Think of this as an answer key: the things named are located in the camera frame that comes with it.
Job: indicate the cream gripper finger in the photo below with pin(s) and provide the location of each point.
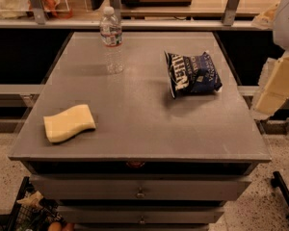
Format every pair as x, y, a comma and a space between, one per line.
265, 20
274, 87

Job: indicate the blue chip bag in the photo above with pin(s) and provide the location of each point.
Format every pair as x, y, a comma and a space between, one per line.
192, 74

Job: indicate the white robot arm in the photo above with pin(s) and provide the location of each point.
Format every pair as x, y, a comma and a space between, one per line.
280, 38

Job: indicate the clear plastic water bottle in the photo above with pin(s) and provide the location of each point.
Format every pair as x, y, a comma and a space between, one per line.
111, 36

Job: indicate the wooden shelf rack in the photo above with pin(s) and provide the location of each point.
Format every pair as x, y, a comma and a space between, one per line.
201, 15

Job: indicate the black stand leg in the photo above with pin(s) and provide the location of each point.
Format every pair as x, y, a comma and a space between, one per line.
278, 182

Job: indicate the grey drawer cabinet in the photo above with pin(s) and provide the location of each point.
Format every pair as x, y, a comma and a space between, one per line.
140, 128

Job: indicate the yellow sponge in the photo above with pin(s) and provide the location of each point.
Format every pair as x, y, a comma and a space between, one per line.
68, 123

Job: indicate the lower grey drawer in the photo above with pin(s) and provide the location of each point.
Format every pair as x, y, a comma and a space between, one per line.
140, 214

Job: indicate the grey drawer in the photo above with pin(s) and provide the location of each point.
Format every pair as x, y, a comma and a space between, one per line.
140, 214
137, 187

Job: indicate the upper grey drawer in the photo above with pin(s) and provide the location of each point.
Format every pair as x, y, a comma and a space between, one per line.
137, 187

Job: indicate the black wire basket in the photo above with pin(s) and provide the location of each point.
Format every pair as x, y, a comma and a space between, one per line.
32, 212

